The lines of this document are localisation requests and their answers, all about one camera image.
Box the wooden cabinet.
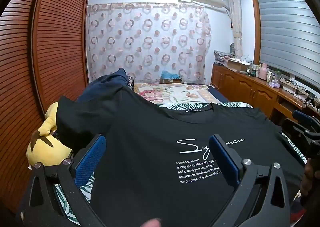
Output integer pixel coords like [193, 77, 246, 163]
[211, 63, 320, 128]

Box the pink thermos jug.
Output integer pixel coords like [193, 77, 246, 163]
[259, 63, 270, 80]

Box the cardboard box with blue bag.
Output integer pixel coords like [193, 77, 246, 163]
[160, 70, 182, 84]

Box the floral fabric bag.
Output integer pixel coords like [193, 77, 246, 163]
[213, 49, 236, 64]

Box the navy bed sheet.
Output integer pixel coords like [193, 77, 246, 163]
[206, 86, 231, 104]

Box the floral blanket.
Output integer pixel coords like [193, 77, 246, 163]
[132, 83, 223, 108]

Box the circle patterned curtain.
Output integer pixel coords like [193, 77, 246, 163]
[86, 3, 212, 85]

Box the folded navy cloth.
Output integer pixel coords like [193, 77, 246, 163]
[76, 68, 128, 104]

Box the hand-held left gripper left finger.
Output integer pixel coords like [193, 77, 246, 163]
[17, 134, 107, 227]

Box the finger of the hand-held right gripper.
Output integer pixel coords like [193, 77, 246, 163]
[292, 110, 317, 127]

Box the person's right hand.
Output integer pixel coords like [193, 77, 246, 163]
[300, 158, 320, 206]

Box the open cardboard box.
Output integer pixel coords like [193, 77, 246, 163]
[224, 57, 252, 73]

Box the wooden louvred wardrobe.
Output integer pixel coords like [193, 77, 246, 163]
[0, 0, 93, 217]

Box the beige window curtain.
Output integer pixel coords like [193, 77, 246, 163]
[226, 0, 244, 60]

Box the yellow plush toy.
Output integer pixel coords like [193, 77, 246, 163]
[26, 103, 73, 170]

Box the grey window blind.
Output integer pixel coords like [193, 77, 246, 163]
[255, 0, 320, 88]

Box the green leaf print bedsheet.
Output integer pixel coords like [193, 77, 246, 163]
[54, 101, 307, 227]

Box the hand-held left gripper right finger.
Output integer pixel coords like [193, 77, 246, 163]
[209, 134, 292, 227]

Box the black printed t-shirt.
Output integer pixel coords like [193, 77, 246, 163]
[56, 87, 310, 227]

